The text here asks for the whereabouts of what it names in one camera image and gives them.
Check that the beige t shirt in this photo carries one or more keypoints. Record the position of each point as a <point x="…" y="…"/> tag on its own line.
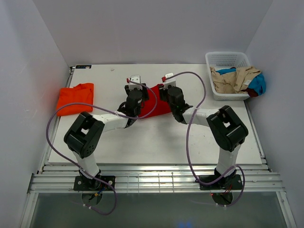
<point x="233" y="80"/>

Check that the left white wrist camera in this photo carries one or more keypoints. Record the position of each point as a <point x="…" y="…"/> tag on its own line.
<point x="134" y="82"/>

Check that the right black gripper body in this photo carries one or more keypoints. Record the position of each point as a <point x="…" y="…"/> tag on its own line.
<point x="164" y="97"/>

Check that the blue t shirt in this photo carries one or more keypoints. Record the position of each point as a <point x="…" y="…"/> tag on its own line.
<point x="259" y="84"/>

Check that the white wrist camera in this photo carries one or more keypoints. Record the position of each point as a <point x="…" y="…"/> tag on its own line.
<point x="134" y="82"/>
<point x="168" y="81"/>

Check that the orange t shirt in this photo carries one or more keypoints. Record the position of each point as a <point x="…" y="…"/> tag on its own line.
<point x="82" y="93"/>

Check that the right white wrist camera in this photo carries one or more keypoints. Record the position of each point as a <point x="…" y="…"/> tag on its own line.
<point x="168" y="81"/>

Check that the blue label sticker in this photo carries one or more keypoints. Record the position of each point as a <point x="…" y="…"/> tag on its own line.
<point x="83" y="67"/>

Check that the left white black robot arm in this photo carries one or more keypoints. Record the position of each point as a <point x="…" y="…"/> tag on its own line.
<point x="83" y="136"/>

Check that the white plastic laundry basket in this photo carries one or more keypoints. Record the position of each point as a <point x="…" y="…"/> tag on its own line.
<point x="226" y="62"/>

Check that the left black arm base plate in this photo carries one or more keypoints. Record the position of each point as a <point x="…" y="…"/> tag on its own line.
<point x="82" y="183"/>

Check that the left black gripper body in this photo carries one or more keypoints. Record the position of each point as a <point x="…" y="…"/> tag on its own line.
<point x="144" y="94"/>

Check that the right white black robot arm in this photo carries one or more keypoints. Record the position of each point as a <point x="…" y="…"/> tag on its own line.
<point x="228" y="131"/>

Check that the dark red t shirt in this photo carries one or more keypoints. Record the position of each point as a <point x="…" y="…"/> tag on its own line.
<point x="252" y="92"/>

